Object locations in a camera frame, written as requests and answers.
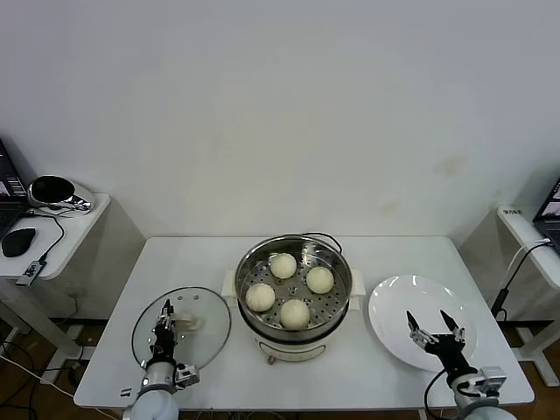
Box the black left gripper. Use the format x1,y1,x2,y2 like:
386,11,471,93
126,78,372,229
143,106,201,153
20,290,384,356
150,298,177,364

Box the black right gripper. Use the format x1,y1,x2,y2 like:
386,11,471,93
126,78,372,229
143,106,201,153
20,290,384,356
405,309,476,380

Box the round glass pot lid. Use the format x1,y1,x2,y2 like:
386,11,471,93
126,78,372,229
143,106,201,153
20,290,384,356
130,286,232,368

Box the white steamed baozi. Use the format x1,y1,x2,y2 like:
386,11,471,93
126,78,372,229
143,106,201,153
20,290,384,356
269,252,298,280
305,266,336,294
279,298,311,330
244,283,277,312

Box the stainless steel steamer basket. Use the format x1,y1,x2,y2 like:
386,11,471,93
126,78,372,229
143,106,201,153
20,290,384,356
220,234,367,340

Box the white round plate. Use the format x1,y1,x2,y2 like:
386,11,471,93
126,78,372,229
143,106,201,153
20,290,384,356
367,274,479,373

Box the white work table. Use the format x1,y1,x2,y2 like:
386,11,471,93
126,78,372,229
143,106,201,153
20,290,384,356
73,236,536,420

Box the cream electric pot base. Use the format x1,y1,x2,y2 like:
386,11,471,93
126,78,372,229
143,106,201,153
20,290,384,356
225,295,361,365

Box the white side table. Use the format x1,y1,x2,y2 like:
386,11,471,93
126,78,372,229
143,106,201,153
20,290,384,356
496,205,560,386
0,193,111,373

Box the shiny chrome headset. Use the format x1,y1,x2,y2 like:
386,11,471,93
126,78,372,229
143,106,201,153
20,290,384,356
26,174,96,214

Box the grey usb hub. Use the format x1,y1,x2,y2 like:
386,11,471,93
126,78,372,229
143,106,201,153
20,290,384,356
15,258,48,288

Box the black laptop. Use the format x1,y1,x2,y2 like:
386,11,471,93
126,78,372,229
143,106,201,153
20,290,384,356
533,177,560,253
0,138,27,233

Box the black computer mouse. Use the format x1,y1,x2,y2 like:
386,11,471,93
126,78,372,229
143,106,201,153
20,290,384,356
0,227,36,258

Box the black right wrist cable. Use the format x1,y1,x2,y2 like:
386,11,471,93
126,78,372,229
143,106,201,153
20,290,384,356
423,369,450,420

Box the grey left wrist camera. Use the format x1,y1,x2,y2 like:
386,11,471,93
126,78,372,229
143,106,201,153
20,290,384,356
174,363,202,389

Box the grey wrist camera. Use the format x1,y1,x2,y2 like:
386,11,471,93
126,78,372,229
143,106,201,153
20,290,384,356
174,363,202,389
474,366,508,397

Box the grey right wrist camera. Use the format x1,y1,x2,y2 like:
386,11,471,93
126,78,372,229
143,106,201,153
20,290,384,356
474,366,508,397

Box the laptop charger cable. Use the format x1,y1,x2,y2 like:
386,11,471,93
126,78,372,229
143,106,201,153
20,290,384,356
489,238,553,323

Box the black desk cable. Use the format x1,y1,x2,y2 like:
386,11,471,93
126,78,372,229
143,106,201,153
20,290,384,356
25,208,66,263

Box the black pot power cord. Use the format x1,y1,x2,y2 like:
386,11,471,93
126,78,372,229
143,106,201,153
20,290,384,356
301,231,345,255

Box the white floor cable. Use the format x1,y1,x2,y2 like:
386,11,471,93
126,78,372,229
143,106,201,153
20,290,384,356
0,353,75,399

